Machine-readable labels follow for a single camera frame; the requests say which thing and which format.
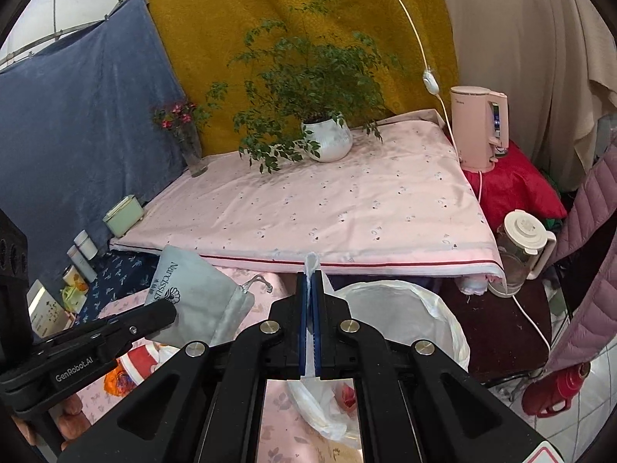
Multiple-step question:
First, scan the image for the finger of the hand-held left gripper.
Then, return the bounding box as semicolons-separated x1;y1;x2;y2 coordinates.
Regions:
95;300;177;356

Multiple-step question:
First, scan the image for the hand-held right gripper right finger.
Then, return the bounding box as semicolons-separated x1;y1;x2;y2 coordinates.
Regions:
312;272;550;463

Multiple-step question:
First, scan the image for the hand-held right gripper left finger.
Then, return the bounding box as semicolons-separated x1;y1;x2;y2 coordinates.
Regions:
58;272;310;463

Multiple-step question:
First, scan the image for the red and white paper cup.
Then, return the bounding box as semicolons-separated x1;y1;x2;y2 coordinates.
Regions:
118;345;165;378

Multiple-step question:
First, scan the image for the orange plastic bag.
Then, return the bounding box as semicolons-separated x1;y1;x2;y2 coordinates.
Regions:
103;364;145;397

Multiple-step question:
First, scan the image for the grey drawstring pouch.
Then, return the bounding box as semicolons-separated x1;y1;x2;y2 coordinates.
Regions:
145;244;275;348

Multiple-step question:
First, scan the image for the bin with white plastic liner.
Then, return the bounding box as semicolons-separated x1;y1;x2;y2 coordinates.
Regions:
332;279;471;378

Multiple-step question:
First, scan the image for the white plastic bag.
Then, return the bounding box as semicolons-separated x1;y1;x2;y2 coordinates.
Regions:
288;252;361;444

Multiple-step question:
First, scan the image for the person's left hand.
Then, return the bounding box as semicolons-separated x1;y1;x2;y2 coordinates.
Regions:
12;393;94;450

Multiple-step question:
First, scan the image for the dark blue floral cloth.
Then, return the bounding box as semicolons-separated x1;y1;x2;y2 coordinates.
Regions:
72;250;163;327

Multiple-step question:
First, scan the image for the white flat box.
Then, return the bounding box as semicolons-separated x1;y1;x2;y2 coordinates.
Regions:
26;279;67;339

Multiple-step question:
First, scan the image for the green and yellow small box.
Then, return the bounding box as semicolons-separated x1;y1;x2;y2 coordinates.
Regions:
60;284;88;313

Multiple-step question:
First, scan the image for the yellow and orange small box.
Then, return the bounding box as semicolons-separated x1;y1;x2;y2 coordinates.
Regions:
62;265;90;296

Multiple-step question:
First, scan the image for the tall white bottle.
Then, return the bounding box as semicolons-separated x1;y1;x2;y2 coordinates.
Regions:
66;244;98;284

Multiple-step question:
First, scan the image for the short white bottle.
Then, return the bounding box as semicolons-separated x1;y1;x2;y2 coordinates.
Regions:
73;230;98;260

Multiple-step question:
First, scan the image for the pale green box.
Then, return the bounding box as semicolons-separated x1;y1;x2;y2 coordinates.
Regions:
101;195;147;238

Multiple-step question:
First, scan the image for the pink floral tablecloth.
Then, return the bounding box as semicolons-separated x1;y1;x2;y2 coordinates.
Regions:
72;270;363;463

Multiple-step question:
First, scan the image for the pink printed bed sheet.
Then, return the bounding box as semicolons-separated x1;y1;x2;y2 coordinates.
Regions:
110;108;508;284

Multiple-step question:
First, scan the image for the glass vase with pink flowers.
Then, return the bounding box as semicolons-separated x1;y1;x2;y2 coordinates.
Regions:
152;101;211;179

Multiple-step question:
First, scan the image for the dark brown side table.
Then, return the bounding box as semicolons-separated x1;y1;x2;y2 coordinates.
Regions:
434;270;553;383

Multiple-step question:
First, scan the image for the green plant in white pot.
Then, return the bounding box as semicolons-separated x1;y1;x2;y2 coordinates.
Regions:
205;0;406;175

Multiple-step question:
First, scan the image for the blue hanging blanket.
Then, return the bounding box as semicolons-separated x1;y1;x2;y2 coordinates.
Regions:
0;0;190;295

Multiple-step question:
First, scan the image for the glass kettle with white lid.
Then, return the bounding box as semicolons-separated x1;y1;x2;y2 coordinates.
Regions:
487;209;558;299

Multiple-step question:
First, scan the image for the red cloth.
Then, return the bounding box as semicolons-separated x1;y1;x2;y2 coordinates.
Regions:
460;139;569;233

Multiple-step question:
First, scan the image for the red thermos flask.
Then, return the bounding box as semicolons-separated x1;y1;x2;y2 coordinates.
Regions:
521;362;593;418

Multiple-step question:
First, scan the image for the pink electric kettle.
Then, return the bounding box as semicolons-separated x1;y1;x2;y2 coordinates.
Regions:
449;85;511;173

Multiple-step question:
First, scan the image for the pink down jacket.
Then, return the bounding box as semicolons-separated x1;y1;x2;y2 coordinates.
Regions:
544;134;617;378

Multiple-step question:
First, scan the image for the yellow hanging blanket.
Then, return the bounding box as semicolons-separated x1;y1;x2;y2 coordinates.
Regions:
141;0;460;159

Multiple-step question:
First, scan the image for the beige curtain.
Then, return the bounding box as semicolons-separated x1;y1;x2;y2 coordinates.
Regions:
430;0;617;194

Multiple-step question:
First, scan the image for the white kettle cable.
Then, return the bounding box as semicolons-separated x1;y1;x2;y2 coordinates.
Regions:
510;293;552;355

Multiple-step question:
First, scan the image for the white cable with switch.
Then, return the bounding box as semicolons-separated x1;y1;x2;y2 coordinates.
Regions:
375;0;460;161

